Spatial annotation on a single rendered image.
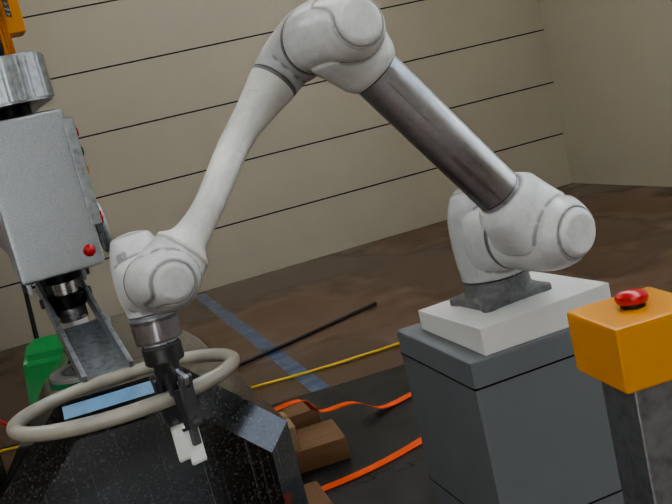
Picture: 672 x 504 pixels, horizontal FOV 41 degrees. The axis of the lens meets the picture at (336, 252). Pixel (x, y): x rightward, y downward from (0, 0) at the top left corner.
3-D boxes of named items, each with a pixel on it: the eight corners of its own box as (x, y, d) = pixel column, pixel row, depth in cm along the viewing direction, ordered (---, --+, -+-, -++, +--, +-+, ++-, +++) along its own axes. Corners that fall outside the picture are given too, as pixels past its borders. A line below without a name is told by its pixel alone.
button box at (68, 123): (87, 224, 243) (58, 120, 238) (97, 221, 244) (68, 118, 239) (92, 225, 235) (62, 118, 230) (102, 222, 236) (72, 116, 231)
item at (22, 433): (3, 420, 202) (-1, 407, 201) (208, 350, 220) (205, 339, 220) (15, 464, 156) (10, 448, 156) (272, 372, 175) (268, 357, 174)
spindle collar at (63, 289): (54, 320, 251) (22, 214, 245) (87, 310, 254) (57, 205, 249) (59, 326, 240) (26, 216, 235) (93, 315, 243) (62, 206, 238)
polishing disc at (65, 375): (141, 357, 248) (140, 353, 248) (74, 387, 234) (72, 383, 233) (102, 354, 263) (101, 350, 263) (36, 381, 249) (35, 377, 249)
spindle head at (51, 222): (14, 282, 264) (-32, 133, 256) (88, 261, 272) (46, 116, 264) (25, 297, 231) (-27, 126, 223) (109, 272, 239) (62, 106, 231)
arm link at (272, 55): (238, 64, 181) (264, 52, 169) (284, -4, 186) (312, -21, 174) (287, 105, 187) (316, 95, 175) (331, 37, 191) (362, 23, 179)
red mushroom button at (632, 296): (627, 313, 105) (624, 297, 104) (609, 307, 109) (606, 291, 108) (657, 304, 106) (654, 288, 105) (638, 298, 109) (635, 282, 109)
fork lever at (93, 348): (22, 291, 263) (17, 276, 261) (87, 272, 270) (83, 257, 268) (71, 401, 206) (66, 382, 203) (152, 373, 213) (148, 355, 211)
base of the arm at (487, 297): (503, 280, 225) (497, 259, 224) (554, 288, 204) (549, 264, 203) (440, 303, 219) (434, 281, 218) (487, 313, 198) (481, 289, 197)
